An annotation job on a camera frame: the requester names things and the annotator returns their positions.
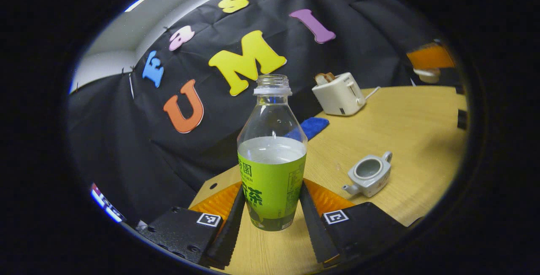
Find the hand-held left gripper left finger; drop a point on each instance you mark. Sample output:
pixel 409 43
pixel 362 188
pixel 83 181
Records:
pixel 232 233

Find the blue towel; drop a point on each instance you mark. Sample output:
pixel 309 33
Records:
pixel 314 126

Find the white teacup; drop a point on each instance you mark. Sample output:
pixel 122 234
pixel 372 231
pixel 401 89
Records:
pixel 373 182

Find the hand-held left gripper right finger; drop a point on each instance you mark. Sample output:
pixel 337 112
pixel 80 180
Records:
pixel 314 228

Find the green label water bottle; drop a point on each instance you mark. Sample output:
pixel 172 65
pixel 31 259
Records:
pixel 272 182

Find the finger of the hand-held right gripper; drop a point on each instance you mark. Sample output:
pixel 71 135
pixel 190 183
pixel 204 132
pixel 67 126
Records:
pixel 430 57

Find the white toaster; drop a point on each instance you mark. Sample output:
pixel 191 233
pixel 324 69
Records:
pixel 339 98

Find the brown toast slice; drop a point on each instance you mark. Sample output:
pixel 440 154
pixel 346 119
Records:
pixel 325 78

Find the computer monitor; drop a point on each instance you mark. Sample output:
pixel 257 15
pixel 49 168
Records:
pixel 107 205

